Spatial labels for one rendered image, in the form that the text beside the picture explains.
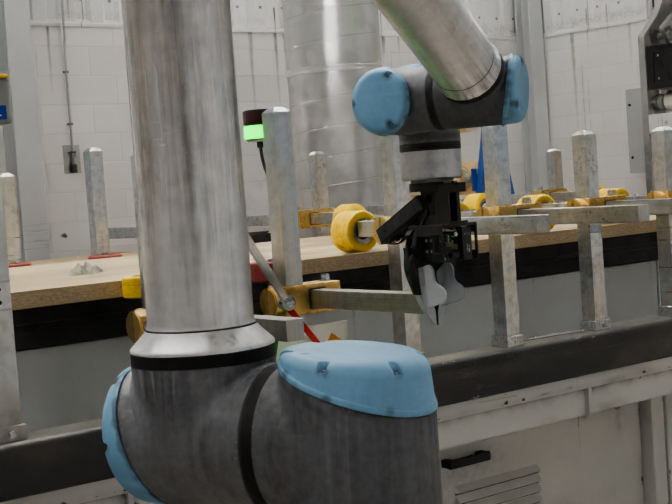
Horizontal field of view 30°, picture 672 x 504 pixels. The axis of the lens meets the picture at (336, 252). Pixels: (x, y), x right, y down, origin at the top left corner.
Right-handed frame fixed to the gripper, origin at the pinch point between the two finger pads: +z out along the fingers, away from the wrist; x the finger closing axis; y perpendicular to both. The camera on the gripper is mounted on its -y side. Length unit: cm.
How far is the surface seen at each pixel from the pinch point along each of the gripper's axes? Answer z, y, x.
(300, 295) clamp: -2.8, -28.9, -3.5
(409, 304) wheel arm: -1.9, -3.4, -1.5
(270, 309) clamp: -1.0, -30.6, -8.5
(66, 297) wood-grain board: -6, -46, -37
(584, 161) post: -22, -30, 69
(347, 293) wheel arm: -3.2, -18.6, -1.5
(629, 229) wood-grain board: -6, -46, 100
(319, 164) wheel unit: -27, -139, 83
